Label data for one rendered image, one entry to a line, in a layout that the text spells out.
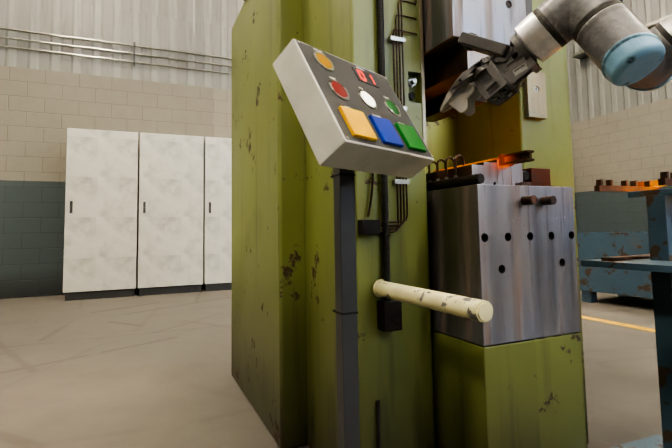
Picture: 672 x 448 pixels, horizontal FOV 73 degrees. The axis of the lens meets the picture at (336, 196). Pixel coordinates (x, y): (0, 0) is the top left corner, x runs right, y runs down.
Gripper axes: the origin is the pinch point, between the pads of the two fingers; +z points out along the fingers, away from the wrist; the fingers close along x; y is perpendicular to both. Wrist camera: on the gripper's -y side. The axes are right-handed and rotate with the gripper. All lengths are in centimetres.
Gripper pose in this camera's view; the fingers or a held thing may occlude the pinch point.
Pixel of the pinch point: (444, 105)
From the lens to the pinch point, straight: 106.1
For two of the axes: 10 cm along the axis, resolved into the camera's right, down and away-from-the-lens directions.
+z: -6.4, 5.5, 5.3
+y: 3.9, 8.3, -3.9
